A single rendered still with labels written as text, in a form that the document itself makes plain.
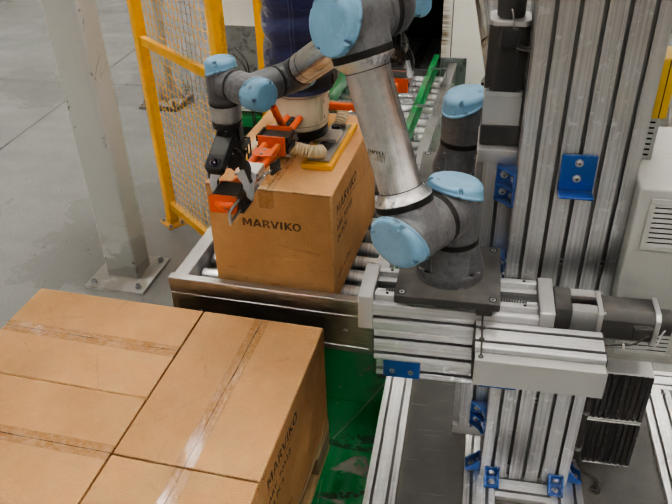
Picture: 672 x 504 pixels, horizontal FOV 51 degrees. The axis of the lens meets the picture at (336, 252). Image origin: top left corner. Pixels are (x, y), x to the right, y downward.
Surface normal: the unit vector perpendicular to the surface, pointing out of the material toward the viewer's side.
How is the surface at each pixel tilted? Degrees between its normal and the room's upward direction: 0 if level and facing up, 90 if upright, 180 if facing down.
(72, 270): 0
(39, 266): 0
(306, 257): 90
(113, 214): 90
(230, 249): 90
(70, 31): 88
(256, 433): 0
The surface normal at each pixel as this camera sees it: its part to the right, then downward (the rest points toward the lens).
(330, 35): -0.73, 0.29
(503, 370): -0.18, 0.54
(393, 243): -0.65, 0.53
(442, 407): -0.03, -0.83
